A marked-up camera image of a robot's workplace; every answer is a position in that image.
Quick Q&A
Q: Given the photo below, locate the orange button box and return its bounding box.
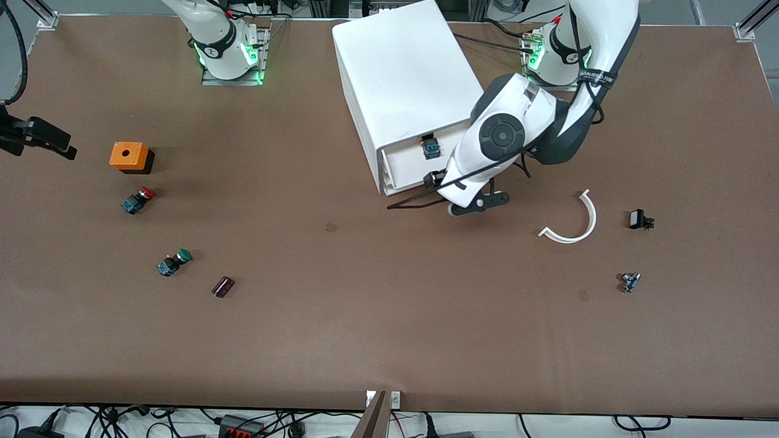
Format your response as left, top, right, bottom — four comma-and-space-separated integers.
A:
109, 142, 155, 175

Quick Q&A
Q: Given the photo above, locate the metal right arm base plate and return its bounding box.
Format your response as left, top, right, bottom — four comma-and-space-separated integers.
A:
201, 27, 271, 87

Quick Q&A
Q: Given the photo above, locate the wooden post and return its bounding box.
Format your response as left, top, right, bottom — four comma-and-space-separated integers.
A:
352, 391, 390, 438

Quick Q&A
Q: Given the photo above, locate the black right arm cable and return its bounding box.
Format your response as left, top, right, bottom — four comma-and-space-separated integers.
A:
0, 0, 30, 108

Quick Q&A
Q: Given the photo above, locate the black looped cable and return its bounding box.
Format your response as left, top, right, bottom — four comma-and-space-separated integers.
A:
613, 415, 672, 433

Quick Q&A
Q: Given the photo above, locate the aluminium frame profile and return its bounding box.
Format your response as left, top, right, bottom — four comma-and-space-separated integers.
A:
24, 0, 60, 30

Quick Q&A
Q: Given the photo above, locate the black base power cable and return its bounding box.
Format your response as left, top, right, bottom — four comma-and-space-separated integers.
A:
453, 32, 537, 57

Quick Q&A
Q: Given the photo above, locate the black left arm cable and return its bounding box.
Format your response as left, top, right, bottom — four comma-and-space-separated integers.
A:
426, 0, 617, 195

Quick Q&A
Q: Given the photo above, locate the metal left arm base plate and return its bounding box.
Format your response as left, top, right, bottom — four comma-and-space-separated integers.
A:
522, 30, 587, 93

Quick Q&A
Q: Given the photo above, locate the red push button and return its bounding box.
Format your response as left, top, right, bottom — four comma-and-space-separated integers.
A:
121, 186, 156, 215

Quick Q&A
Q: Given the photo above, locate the white curved plastic strip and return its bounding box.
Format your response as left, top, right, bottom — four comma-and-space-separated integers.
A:
539, 189, 598, 245

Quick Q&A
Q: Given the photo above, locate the black power strip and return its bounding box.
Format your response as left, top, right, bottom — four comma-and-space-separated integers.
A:
219, 415, 266, 438

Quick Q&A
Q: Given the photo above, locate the green push button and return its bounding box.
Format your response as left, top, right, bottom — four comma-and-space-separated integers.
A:
156, 248, 193, 277

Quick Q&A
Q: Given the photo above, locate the black power plug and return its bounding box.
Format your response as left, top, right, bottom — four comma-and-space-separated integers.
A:
17, 408, 65, 438

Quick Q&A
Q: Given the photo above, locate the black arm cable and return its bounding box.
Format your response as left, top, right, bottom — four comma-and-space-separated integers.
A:
426, 0, 617, 195
0, 0, 30, 108

